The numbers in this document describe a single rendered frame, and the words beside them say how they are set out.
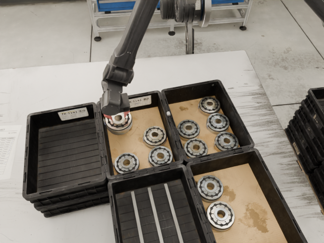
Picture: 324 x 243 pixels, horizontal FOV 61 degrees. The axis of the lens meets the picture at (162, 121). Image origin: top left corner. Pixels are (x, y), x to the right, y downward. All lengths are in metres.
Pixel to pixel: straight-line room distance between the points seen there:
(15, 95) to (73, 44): 1.56
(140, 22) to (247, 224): 0.79
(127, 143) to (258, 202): 0.59
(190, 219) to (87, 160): 0.49
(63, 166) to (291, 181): 1.02
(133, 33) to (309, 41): 2.90
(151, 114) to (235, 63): 0.75
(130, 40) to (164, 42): 2.33
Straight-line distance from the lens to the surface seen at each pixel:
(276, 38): 3.42
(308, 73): 3.09
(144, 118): 1.30
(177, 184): 1.13
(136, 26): 0.78
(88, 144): 1.26
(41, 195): 1.10
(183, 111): 1.33
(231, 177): 1.18
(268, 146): 1.47
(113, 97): 0.85
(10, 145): 1.56
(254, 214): 1.14
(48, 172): 1.25
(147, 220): 1.08
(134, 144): 1.22
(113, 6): 3.03
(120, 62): 0.82
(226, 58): 1.86
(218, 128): 1.26
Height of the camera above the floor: 1.86
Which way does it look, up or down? 53 degrees down
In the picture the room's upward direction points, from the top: straight up
